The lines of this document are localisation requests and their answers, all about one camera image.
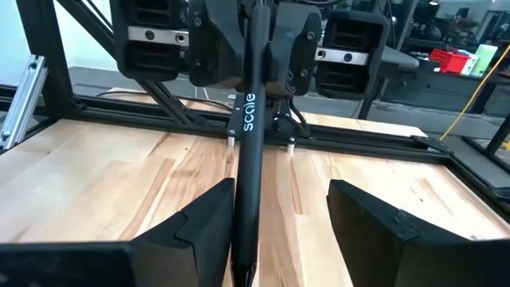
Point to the green and white object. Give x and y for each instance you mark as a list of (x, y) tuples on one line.
[(484, 60)]

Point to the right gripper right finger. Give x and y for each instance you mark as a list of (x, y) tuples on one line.
[(370, 231)]

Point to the dark storage shelf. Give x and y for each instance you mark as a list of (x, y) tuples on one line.
[(430, 89)]

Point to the silver aluminium post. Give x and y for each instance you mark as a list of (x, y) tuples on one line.
[(24, 99)]

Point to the red plastic box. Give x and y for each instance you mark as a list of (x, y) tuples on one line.
[(450, 60)]

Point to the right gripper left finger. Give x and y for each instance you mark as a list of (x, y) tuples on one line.
[(207, 231)]

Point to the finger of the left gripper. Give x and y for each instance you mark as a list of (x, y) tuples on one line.
[(295, 48), (215, 44)]

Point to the grey side desk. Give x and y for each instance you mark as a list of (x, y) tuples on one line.
[(398, 60)]

